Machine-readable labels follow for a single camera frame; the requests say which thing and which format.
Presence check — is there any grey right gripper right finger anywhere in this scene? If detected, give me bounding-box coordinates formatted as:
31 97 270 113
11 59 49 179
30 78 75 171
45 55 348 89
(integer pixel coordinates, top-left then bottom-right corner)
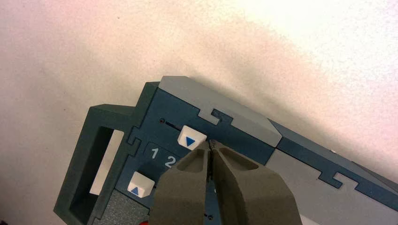
211 141 303 225

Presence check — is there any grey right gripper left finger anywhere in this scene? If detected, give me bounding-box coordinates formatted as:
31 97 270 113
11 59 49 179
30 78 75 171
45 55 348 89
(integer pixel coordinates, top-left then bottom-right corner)
149 141 210 225

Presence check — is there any white slider knob blue triangle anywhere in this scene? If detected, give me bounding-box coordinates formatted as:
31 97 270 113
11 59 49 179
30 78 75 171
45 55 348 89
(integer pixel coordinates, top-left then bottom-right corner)
177 125 208 151
127 172 155 199

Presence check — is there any dark green grey control box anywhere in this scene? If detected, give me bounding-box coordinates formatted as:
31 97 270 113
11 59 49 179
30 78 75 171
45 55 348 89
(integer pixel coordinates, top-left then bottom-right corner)
53 75 398 225

